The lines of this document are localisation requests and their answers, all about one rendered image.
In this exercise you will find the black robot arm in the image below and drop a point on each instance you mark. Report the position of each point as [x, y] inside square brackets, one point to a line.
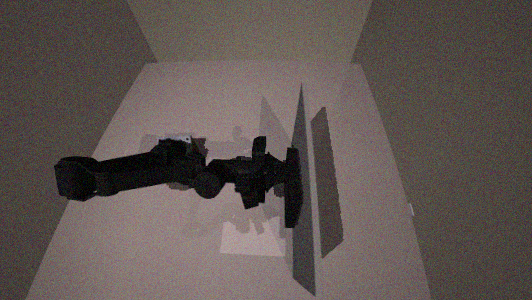
[78, 177]

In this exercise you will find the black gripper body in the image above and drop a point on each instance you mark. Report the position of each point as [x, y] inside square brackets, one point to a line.
[259, 160]

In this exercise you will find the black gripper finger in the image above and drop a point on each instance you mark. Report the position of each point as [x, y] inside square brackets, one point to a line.
[275, 166]
[276, 179]

